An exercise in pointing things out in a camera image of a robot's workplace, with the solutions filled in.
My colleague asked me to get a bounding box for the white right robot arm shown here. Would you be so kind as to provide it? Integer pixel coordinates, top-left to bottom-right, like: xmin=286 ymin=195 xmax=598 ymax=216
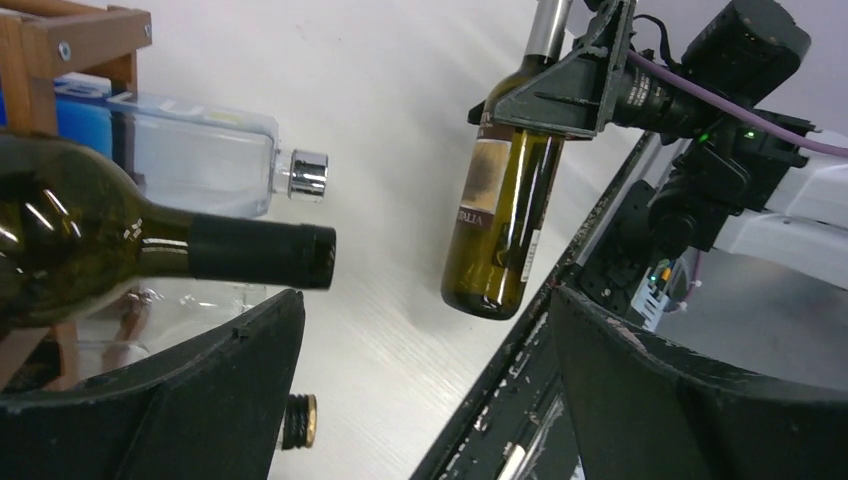
xmin=468 ymin=1 xmax=847 ymax=293

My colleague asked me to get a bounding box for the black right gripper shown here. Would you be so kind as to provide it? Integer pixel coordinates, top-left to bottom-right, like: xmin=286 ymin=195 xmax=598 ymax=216
xmin=491 ymin=0 xmax=815 ymax=219

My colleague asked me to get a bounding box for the green wine bottle black cap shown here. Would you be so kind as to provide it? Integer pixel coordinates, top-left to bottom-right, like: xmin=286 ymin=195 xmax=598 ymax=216
xmin=1 ymin=131 xmax=336 ymax=329

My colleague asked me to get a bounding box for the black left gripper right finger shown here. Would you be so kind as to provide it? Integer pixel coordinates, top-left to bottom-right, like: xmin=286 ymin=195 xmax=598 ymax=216
xmin=548 ymin=286 xmax=847 ymax=479

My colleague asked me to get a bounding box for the green wine bottle grey cap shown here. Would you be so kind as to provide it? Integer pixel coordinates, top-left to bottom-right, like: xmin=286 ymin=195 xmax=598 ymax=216
xmin=441 ymin=0 xmax=570 ymax=320

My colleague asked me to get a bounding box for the brown wooden wine rack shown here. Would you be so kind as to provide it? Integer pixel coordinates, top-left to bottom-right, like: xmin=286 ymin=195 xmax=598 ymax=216
xmin=1 ymin=1 xmax=153 ymax=392

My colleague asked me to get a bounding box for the blue square vodka bottle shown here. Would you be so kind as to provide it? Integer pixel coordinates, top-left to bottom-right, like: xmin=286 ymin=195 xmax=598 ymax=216
xmin=54 ymin=77 xmax=329 ymax=217

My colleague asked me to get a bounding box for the tall clear glass bottle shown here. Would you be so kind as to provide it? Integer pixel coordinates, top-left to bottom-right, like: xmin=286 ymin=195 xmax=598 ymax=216
xmin=74 ymin=280 xmax=267 ymax=379

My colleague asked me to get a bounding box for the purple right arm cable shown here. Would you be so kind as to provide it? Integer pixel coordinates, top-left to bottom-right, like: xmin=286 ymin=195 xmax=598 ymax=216
xmin=625 ymin=49 xmax=848 ymax=160

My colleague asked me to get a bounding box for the clear liquor bottle black cap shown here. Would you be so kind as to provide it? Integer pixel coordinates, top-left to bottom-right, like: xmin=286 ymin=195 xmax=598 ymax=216
xmin=277 ymin=394 xmax=318 ymax=451

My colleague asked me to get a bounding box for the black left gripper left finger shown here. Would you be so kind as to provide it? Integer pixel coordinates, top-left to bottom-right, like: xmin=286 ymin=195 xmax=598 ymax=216
xmin=1 ymin=290 xmax=305 ymax=479

